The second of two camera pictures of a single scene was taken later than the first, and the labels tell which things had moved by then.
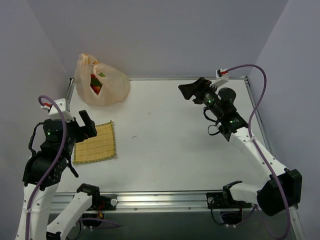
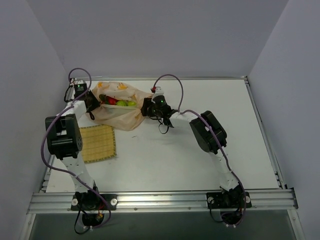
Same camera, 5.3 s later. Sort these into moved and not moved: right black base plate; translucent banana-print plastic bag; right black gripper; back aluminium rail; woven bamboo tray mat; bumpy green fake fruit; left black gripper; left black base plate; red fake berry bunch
Moved: translucent banana-print plastic bag; bumpy green fake fruit; red fake berry bunch; left black gripper; right black gripper
Not moved: woven bamboo tray mat; left black base plate; back aluminium rail; right black base plate
